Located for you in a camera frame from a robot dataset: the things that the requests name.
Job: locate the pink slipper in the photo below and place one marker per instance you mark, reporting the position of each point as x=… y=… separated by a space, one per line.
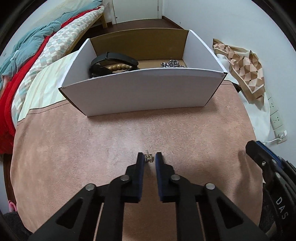
x=12 y=206

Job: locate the white cardboard box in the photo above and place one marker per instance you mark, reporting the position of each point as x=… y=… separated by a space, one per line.
x=176 y=70

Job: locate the red bed cover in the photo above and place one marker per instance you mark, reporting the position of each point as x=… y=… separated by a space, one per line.
x=9 y=104

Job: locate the checkered quilt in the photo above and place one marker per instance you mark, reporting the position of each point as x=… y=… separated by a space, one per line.
x=39 y=87

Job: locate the small stud earring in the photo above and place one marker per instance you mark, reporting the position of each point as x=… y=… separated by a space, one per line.
x=148 y=157

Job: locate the white charger with cable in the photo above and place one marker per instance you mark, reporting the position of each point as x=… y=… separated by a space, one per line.
x=280 y=137

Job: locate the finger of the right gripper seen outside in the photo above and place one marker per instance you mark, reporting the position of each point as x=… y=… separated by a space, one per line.
x=270 y=163

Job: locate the white power strip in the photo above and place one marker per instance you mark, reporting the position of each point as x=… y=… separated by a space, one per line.
x=276 y=120

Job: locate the white door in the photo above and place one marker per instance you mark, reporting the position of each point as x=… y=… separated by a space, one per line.
x=131 y=10

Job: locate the teal blanket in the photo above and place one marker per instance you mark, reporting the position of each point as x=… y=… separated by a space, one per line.
x=46 y=20

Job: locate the beige patterned scarf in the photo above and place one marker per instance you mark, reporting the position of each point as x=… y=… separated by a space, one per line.
x=245 y=67

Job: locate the black smart watch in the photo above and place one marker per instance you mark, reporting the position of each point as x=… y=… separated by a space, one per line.
x=109 y=63

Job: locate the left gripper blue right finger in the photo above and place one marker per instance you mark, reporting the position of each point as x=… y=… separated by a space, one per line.
x=203 y=212

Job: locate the black fuzzy garment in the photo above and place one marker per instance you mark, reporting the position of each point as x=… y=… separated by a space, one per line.
x=12 y=228

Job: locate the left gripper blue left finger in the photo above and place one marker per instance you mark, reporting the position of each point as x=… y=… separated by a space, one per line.
x=96 y=212

